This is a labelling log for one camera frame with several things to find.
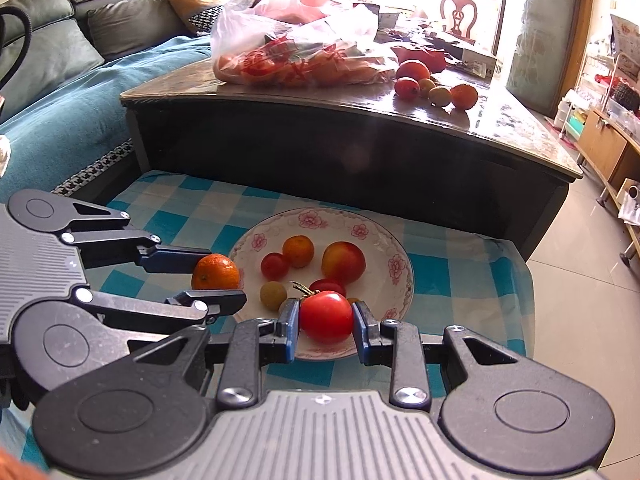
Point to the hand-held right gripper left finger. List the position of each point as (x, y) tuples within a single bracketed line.
[(292, 332)]

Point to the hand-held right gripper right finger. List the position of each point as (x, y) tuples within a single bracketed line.
[(361, 330)]

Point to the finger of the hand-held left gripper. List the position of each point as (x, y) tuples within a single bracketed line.
[(225, 300), (175, 259)]

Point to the red cherry tomato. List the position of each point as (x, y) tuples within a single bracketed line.
[(326, 316), (330, 286), (274, 266)]

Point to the brown longan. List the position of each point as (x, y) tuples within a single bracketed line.
[(440, 96), (273, 295), (426, 86)]

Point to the white floral plate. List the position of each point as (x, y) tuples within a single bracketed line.
[(382, 290)]

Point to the large red-orange tomato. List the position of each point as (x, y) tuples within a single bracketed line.
[(343, 262)]

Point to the blue white checkered tablecloth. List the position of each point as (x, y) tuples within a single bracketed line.
[(450, 270)]

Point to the dark coffee table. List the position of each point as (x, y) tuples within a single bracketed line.
[(350, 150)]

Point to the grey-green throw pillow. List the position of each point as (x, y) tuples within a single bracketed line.
[(50, 60)]

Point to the clear plastic bag red print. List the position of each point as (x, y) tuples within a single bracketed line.
[(300, 60)]

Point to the houndstooth pillow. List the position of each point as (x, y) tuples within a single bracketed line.
[(205, 19)]

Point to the grey-green leather sofa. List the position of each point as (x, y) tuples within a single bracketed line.
[(125, 20)]

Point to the small red tomato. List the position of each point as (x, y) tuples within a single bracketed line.
[(406, 87)]

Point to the large red tomato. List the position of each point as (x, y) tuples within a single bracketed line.
[(414, 70)]

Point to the red packet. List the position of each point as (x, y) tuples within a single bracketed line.
[(435, 57)]

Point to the white storage cart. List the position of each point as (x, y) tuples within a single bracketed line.
[(572, 120)]

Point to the white appliance box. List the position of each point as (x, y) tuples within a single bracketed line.
[(631, 200)]

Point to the wooden TV stand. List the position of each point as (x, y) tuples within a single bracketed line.
[(602, 145)]

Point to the carved wooden chair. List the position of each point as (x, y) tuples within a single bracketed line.
[(457, 12)]

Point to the grey-green curtain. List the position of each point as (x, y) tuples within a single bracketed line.
[(540, 35)]

